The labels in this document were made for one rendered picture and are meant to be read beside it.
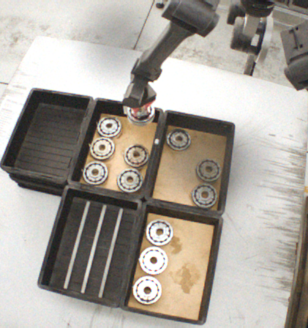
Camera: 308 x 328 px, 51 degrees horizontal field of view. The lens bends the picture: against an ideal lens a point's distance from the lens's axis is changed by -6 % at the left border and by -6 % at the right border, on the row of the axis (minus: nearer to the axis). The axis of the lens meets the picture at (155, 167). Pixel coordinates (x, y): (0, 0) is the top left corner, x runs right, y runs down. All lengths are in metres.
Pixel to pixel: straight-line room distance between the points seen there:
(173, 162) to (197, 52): 1.62
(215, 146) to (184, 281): 0.58
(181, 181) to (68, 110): 0.61
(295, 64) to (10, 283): 1.33
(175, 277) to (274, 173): 0.69
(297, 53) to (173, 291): 0.91
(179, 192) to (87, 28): 2.07
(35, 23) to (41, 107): 1.78
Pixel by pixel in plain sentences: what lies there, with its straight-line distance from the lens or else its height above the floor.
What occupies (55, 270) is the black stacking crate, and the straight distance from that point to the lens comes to 1.35.
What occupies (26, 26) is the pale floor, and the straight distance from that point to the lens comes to 3.34.
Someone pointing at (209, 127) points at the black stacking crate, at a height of 0.88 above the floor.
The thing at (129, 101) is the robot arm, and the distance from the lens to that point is 1.08.
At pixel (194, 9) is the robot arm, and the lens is 0.73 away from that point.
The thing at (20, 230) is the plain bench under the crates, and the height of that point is 0.70.
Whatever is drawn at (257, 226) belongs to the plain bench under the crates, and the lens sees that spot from 1.54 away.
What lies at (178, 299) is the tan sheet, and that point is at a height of 0.83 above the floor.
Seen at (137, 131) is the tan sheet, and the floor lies 0.83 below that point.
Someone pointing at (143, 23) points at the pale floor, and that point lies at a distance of 3.12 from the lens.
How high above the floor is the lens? 2.13
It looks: 67 degrees down
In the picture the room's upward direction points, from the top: 2 degrees clockwise
